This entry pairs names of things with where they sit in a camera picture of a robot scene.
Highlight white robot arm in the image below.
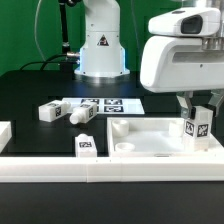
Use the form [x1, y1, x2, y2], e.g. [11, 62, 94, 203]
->
[75, 0, 224, 118]

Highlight white marker sheet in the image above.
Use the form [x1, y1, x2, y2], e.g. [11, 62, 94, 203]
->
[63, 98, 144, 115]

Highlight black cables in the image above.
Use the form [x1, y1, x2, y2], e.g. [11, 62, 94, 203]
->
[19, 0, 81, 72]

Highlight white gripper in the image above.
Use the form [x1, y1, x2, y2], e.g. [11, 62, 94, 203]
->
[140, 36, 224, 119]

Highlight white U-shaped obstacle fence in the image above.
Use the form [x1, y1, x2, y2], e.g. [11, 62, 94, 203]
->
[0, 122, 224, 182]

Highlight white square tabletop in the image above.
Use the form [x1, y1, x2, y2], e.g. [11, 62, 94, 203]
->
[107, 117, 224, 158]

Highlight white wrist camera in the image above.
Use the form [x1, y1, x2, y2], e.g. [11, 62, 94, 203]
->
[148, 7, 221, 37]

